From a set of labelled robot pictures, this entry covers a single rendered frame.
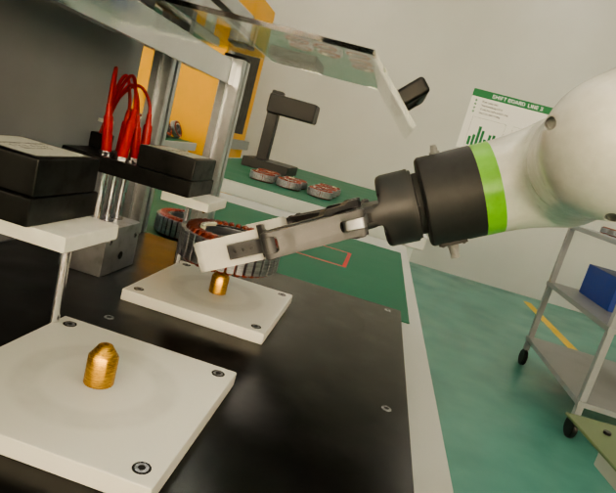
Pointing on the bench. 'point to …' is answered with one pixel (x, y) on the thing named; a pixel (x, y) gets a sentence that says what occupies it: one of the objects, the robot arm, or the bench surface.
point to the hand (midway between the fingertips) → (233, 245)
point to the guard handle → (414, 93)
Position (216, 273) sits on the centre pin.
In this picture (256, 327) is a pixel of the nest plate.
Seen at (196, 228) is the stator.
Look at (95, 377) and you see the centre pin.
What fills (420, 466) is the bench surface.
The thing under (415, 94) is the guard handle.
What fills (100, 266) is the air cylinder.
